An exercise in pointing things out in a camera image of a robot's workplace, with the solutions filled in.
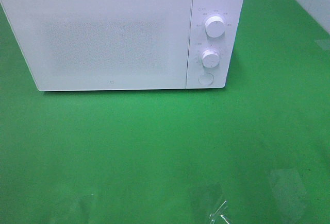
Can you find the round microwave door button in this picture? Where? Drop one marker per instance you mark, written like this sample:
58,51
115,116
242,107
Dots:
206,79

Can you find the white microwave knob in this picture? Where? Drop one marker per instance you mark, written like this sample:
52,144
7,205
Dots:
210,58
215,25

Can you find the white microwave oven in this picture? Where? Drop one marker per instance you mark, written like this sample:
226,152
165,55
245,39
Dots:
199,41

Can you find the clear tape piece on table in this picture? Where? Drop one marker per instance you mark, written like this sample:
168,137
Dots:
219,212

